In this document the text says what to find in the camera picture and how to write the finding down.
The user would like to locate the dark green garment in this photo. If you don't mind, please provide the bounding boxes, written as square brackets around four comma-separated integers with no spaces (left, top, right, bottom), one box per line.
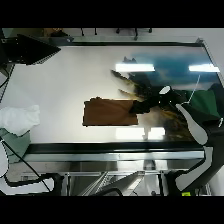
[175,82,224,120]

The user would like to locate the pale green garment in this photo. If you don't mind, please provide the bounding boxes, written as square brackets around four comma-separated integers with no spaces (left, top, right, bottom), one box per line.
[0,127,32,165]

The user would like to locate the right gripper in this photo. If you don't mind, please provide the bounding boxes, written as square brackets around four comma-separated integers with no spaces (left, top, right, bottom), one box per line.
[128,97,158,115]

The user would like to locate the white garment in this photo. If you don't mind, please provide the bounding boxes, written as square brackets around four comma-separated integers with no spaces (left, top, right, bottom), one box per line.
[0,104,42,137]

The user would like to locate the silver frame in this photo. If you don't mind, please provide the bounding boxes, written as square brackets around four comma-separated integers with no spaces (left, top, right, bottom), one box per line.
[19,142,215,197]

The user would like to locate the brown T-shirt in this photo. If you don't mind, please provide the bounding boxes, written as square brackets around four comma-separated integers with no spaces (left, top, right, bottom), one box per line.
[82,96,140,127]

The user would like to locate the black cable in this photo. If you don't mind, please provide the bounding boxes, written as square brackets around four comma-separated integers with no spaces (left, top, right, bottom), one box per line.
[0,138,54,194]

